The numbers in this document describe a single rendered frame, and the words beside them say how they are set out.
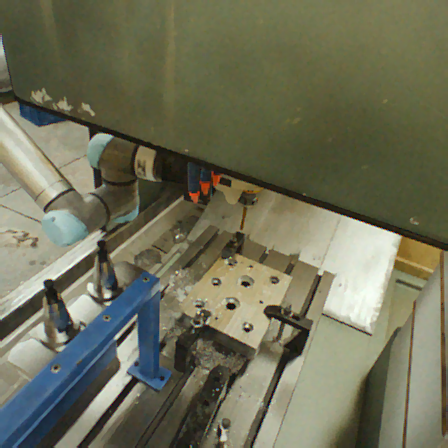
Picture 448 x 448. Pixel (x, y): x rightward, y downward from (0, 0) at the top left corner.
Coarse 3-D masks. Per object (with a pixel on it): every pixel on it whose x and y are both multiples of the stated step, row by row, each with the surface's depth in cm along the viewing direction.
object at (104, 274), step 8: (96, 256) 63; (96, 264) 63; (104, 264) 63; (96, 272) 64; (104, 272) 63; (112, 272) 65; (96, 280) 64; (104, 280) 64; (112, 280) 65; (96, 288) 65; (104, 288) 65; (112, 288) 66
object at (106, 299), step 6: (120, 282) 68; (90, 288) 66; (120, 288) 67; (90, 294) 65; (96, 294) 65; (102, 294) 65; (108, 294) 65; (114, 294) 66; (96, 300) 65; (102, 300) 65; (108, 300) 65
